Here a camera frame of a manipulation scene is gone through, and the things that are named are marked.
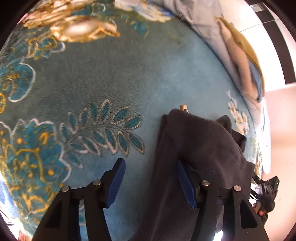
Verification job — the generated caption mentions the black and white fleece jacket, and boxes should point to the black and white fleece jacket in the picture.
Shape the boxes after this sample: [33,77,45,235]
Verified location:
[131,108,256,241]

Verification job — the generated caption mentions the blue folded garment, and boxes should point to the blue folded garment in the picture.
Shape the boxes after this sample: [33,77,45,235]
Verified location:
[248,59,263,102]

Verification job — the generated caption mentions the beige fleece garment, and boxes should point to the beige fleece garment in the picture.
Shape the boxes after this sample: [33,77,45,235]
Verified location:
[218,19,262,103]

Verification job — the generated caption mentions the light blue floral quilt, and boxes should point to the light blue floral quilt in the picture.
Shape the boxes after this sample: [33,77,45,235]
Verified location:
[156,1,271,174]

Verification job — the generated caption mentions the teal floral bed blanket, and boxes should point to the teal floral bed blanket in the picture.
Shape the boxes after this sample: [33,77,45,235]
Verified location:
[1,1,259,240]

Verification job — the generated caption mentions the white black wardrobe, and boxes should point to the white black wardrobe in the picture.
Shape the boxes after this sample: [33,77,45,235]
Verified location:
[220,0,295,93]

